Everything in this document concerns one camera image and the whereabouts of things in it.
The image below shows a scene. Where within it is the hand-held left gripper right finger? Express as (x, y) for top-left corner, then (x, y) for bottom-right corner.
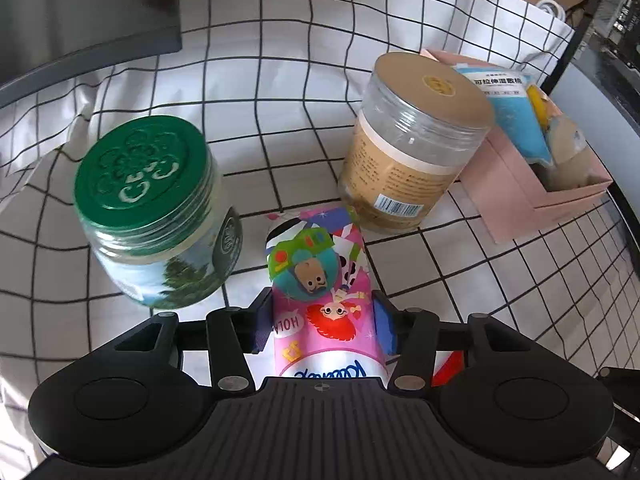
(372, 290), (546, 393)

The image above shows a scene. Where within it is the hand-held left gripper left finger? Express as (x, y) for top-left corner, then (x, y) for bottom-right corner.
(97, 287), (273, 397)

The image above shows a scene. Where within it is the pink cartoon tissue pack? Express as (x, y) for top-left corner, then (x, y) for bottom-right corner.
(262, 205), (393, 380)

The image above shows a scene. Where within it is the red wet wipes packet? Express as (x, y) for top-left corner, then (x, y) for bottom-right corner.
(431, 350), (468, 387)

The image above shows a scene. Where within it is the pink cardboard box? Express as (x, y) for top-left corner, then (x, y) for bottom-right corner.
(419, 49), (615, 245)

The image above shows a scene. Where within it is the blue white cotton pad packet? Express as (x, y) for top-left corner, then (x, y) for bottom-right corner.
(452, 62), (556, 167)

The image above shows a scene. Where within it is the yellow soft toy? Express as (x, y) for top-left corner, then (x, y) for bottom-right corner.
(525, 85), (556, 126)

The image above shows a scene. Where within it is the green lid glass jar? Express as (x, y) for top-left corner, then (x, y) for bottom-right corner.
(74, 116), (244, 310)

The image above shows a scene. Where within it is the beige lid clear plastic jar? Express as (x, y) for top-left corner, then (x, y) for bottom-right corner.
(337, 51), (496, 233)

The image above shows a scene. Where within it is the dark device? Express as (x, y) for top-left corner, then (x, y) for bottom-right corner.
(545, 0), (640, 271)

